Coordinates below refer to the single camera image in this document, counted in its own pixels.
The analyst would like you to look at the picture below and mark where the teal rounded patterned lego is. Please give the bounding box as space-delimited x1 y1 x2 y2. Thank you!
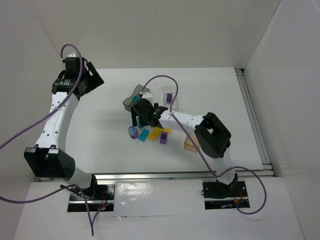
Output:
136 115 143 129

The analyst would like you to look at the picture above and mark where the yellow long lego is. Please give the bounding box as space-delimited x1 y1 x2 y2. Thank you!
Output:
154 127 172 134

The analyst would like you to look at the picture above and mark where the yellow 2x3 lego brick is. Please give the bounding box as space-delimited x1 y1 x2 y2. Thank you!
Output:
148 130 161 141

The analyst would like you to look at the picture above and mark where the small teal square lego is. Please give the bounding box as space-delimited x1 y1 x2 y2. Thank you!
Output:
132 95 140 103

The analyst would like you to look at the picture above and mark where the teal 2x4 lego brick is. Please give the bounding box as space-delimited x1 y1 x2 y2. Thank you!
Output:
138 129 150 142

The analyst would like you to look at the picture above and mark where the purple rounded flower lego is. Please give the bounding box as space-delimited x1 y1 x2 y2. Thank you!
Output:
128 126 139 139

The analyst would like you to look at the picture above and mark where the purple long lego brick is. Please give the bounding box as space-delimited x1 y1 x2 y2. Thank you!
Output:
166 93 173 104

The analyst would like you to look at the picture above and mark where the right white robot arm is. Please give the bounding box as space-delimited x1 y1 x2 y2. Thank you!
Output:
129 94 238 188

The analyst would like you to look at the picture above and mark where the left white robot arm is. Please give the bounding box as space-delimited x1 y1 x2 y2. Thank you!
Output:
23 53 104 199

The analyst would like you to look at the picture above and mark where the smoky grey plastic container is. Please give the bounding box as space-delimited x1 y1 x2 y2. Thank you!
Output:
122 84 150 112

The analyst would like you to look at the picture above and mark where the purple square lego brick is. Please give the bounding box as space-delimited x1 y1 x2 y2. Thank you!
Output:
159 132 168 144

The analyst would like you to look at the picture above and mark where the clear plastic container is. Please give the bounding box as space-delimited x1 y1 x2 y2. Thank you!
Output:
162 86 179 110

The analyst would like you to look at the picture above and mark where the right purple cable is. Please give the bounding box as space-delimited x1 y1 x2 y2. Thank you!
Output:
144 75 268 216

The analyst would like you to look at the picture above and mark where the purple cable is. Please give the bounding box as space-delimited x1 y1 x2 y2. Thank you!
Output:
0 44 97 237
144 75 268 216

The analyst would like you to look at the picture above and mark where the aluminium rail front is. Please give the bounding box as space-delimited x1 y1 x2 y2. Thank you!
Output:
38 171 223 182

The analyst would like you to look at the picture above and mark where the aluminium rail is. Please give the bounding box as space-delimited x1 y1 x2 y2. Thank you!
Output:
38 171 223 182
234 68 275 177

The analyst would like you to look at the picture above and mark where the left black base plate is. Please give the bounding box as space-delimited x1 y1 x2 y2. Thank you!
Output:
67 183 116 213

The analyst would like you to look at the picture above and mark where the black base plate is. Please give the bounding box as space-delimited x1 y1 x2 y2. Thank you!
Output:
201 181 250 210
67 183 116 213

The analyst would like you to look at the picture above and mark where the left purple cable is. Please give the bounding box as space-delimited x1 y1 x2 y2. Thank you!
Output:
0 44 97 237

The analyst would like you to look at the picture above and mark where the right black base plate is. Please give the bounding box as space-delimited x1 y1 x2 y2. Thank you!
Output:
201 181 250 210

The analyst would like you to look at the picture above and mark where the aluminium rail right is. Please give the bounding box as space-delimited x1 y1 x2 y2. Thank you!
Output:
234 68 275 177

